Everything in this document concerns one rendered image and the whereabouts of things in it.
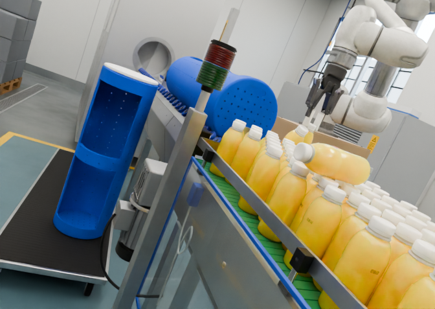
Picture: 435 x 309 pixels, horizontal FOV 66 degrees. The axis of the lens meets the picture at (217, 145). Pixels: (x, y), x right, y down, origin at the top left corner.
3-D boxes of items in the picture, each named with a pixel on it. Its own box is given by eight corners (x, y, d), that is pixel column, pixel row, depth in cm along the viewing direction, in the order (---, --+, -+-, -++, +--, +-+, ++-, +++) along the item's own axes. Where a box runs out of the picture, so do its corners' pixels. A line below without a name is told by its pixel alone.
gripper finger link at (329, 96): (327, 82, 121) (330, 83, 122) (319, 112, 124) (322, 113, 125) (334, 83, 118) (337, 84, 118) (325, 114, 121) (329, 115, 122)
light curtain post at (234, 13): (163, 199, 298) (237, 11, 265) (164, 203, 293) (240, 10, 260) (156, 198, 295) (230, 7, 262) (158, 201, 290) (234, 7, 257)
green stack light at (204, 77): (215, 88, 81) (223, 68, 80) (225, 93, 75) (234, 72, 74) (191, 79, 78) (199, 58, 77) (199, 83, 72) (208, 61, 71)
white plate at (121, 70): (103, 59, 175) (103, 61, 176) (105, 65, 151) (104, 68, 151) (154, 78, 187) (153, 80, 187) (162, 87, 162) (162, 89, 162)
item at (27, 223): (114, 180, 296) (120, 165, 293) (97, 306, 157) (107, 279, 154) (52, 163, 279) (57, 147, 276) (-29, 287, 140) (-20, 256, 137)
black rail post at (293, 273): (286, 285, 59) (305, 247, 58) (296, 297, 57) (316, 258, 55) (276, 284, 59) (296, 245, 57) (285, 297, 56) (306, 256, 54)
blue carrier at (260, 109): (199, 108, 218) (217, 67, 213) (260, 156, 141) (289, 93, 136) (158, 92, 206) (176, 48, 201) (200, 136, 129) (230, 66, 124)
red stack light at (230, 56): (223, 68, 80) (230, 52, 79) (234, 72, 74) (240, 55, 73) (199, 58, 77) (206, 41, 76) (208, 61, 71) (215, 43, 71)
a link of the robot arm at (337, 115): (308, 116, 197) (322, 80, 193) (339, 127, 191) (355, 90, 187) (305, 115, 181) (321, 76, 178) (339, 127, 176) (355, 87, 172)
